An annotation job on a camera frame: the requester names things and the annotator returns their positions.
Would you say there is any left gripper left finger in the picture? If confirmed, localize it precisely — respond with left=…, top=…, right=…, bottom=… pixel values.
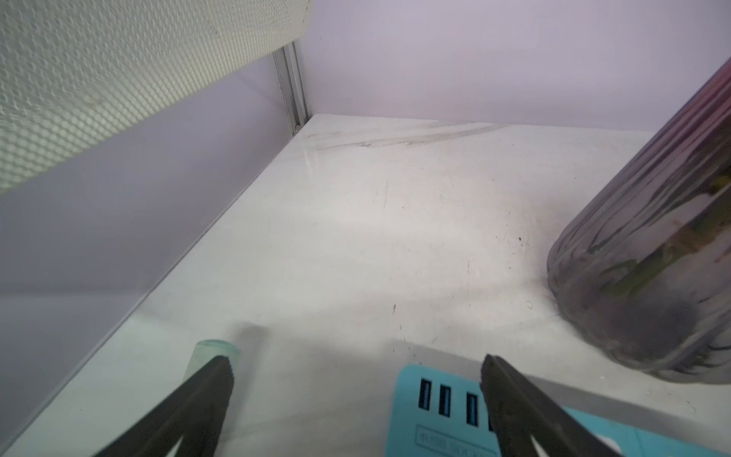
left=97, top=355, right=234, bottom=456

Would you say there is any dark grey ribbed vase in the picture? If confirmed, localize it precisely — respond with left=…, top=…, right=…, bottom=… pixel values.
left=546, top=65, right=730, bottom=385

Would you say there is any white two-tier mesh shelf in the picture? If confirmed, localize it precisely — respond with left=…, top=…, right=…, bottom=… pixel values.
left=1, top=0, right=311, bottom=192

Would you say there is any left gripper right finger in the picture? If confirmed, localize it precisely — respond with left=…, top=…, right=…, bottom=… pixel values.
left=480, top=354, right=619, bottom=456

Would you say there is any teal power strip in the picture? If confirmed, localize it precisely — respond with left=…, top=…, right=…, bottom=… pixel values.
left=385, top=365, right=721, bottom=457

